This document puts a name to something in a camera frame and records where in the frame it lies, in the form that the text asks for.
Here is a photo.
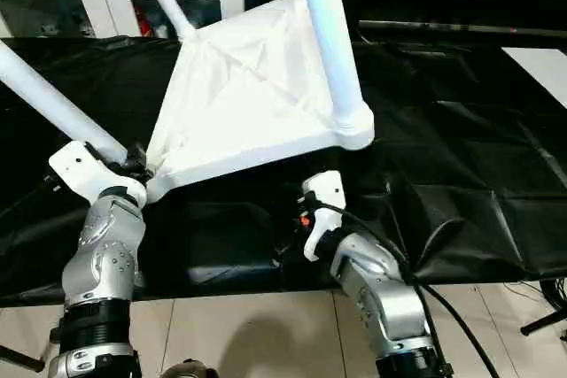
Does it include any white plastic table top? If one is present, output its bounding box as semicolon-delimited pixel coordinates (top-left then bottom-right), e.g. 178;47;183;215
144;0;376;207

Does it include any red bottle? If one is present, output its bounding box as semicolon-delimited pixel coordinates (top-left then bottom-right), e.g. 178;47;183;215
135;5;150;37

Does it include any black mat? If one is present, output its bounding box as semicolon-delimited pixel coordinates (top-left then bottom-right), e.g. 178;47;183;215
0;35;567;308

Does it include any black metal folding leg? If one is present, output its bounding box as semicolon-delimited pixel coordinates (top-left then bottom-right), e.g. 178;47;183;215
520;305;567;337
0;343;46;374

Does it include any white flat board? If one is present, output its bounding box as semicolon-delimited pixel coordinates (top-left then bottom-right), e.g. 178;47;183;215
502;45;567;109

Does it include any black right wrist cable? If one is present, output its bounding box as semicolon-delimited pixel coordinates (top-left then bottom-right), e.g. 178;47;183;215
303;191;500;378

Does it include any grey metal rail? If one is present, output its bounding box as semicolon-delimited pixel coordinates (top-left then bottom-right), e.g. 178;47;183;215
357;19;567;38

